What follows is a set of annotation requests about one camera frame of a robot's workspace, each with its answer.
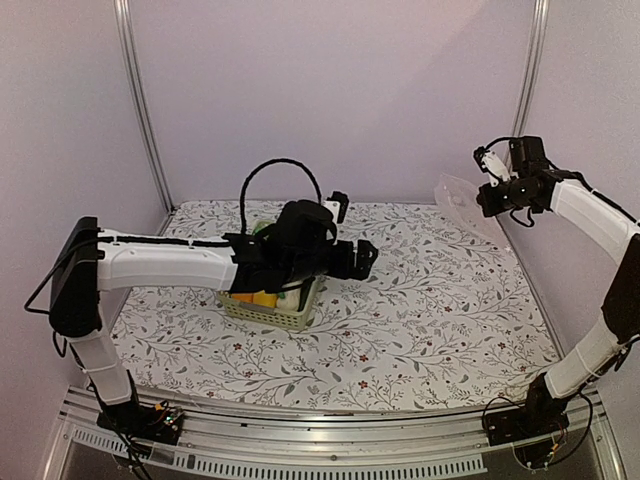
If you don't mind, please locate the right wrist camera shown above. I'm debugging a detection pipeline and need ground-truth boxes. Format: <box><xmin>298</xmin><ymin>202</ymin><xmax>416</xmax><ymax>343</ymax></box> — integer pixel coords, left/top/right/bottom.
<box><xmin>473</xmin><ymin>146</ymin><xmax>511</xmax><ymax>187</ymax></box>

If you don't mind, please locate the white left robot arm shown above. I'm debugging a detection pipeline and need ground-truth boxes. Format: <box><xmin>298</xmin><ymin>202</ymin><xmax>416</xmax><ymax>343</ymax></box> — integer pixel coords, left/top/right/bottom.
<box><xmin>48</xmin><ymin>200</ymin><xmax>378</xmax><ymax>434</ymax></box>

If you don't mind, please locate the yellow lemon toy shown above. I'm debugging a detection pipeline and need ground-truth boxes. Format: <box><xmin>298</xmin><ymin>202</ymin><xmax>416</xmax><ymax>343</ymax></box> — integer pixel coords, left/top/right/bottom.
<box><xmin>252</xmin><ymin>291</ymin><xmax>278</xmax><ymax>308</ymax></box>

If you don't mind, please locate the yellow-green fruit toy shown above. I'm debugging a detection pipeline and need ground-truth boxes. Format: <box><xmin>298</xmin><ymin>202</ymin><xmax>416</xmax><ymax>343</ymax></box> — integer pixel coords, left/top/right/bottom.
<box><xmin>252</xmin><ymin>221</ymin><xmax>270</xmax><ymax>235</ymax></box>

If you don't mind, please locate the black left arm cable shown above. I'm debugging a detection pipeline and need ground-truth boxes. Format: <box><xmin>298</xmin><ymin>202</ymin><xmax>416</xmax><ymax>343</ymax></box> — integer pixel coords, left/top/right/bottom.
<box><xmin>238</xmin><ymin>158</ymin><xmax>324</xmax><ymax>236</ymax></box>

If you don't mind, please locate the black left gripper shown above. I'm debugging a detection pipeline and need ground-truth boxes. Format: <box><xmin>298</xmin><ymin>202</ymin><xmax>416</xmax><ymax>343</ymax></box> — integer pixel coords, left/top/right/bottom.
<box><xmin>283</xmin><ymin>238</ymin><xmax>377</xmax><ymax>285</ymax></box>

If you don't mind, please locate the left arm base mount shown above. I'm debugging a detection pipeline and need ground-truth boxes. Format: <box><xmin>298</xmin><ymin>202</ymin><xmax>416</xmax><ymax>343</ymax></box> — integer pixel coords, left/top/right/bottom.
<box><xmin>97</xmin><ymin>398</ymin><xmax>184</xmax><ymax>446</ymax></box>

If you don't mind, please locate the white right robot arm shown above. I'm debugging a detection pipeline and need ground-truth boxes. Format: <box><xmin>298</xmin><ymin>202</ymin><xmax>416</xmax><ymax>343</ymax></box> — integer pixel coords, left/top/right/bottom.
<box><xmin>477</xmin><ymin>169</ymin><xmax>639</xmax><ymax>436</ymax></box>

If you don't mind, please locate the clear zip top bag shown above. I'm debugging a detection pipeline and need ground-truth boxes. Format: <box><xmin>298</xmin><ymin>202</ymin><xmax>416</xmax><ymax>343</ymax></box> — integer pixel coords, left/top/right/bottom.
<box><xmin>434</xmin><ymin>174</ymin><xmax>512</xmax><ymax>252</ymax></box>

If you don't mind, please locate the left aluminium frame post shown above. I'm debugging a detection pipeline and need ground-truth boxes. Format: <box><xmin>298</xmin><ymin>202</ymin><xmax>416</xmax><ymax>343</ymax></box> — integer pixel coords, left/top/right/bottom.
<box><xmin>113</xmin><ymin>0</ymin><xmax>175</xmax><ymax>214</ymax></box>

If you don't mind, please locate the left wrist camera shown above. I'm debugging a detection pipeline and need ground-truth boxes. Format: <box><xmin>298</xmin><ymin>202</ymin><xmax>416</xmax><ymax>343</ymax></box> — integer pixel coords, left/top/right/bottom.
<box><xmin>322</xmin><ymin>191</ymin><xmax>350</xmax><ymax>225</ymax></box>

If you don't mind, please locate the beige perforated plastic basket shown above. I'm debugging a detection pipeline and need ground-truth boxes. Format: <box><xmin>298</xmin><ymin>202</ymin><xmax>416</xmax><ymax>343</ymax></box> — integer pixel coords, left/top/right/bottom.
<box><xmin>217</xmin><ymin>275</ymin><xmax>320</xmax><ymax>330</ymax></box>

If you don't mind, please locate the orange fruit toy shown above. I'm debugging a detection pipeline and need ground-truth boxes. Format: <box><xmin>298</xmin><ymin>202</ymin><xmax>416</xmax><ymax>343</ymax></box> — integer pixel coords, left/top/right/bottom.
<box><xmin>231</xmin><ymin>293</ymin><xmax>254</xmax><ymax>303</ymax></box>

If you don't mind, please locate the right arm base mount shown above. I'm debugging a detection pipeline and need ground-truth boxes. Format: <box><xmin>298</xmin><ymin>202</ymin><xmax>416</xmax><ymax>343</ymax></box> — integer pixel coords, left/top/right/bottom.
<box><xmin>481</xmin><ymin>396</ymin><xmax>569</xmax><ymax>446</ymax></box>

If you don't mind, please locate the floral patterned tablecloth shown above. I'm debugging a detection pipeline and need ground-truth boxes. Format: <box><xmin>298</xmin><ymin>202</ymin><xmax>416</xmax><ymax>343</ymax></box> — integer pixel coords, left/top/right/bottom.
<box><xmin>112</xmin><ymin>204</ymin><xmax>558</xmax><ymax>410</ymax></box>

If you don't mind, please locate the aluminium front rail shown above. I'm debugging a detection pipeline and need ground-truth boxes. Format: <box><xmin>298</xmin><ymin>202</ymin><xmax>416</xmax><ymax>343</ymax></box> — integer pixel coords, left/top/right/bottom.
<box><xmin>38</xmin><ymin>387</ymin><xmax>631</xmax><ymax>479</ymax></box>

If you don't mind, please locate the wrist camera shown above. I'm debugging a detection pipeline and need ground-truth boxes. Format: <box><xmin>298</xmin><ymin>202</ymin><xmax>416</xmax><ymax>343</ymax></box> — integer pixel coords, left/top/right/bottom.
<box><xmin>473</xmin><ymin>146</ymin><xmax>511</xmax><ymax>187</ymax></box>
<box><xmin>322</xmin><ymin>191</ymin><xmax>350</xmax><ymax>225</ymax></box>

